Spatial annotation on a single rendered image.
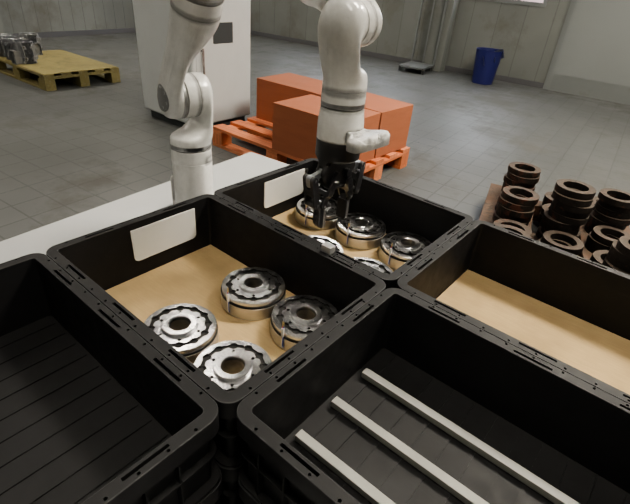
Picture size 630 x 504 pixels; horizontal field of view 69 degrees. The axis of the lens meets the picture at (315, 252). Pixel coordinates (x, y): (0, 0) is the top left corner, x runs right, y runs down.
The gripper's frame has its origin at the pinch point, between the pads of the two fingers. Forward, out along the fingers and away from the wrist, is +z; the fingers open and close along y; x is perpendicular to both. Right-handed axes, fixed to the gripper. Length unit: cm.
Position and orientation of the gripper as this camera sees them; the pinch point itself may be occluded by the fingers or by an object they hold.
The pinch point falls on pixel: (331, 214)
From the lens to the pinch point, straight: 82.5
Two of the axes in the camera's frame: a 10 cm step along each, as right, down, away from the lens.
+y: -7.0, 3.3, -6.4
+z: -0.7, 8.5, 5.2
